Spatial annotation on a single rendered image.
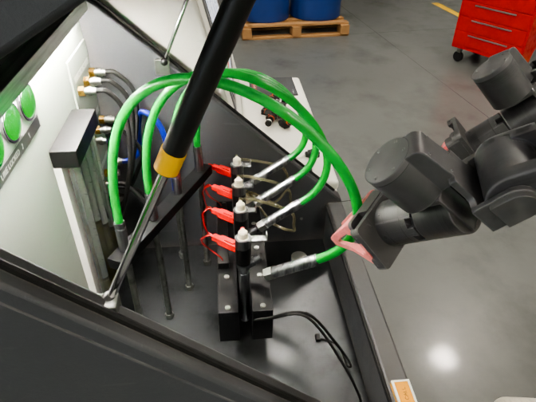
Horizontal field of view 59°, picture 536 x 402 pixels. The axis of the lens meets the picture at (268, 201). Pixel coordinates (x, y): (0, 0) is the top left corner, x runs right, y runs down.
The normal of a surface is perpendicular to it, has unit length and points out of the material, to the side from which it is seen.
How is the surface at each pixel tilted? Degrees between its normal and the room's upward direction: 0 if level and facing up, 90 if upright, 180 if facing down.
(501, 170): 45
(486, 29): 90
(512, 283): 0
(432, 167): 99
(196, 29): 90
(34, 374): 90
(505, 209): 98
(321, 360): 0
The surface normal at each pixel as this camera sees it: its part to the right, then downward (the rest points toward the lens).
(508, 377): 0.01, -0.81
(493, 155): -0.77, -0.53
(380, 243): 0.52, -0.19
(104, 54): 0.10, 0.59
